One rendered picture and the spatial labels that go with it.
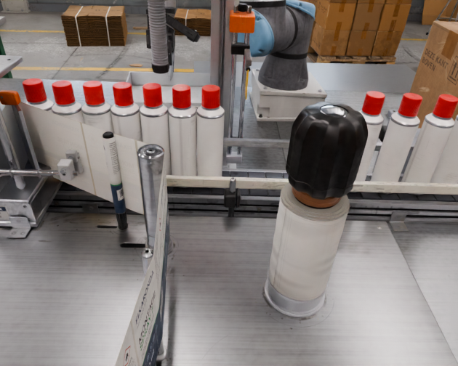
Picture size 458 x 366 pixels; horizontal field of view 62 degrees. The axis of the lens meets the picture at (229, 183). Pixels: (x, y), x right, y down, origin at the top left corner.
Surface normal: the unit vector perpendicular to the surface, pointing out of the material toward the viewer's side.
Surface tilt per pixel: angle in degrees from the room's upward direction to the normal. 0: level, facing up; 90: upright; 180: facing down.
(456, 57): 90
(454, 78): 90
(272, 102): 90
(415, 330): 0
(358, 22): 91
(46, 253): 0
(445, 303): 0
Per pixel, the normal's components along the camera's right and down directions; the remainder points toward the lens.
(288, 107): 0.07, 0.59
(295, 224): -0.64, 0.44
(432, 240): 0.04, -0.81
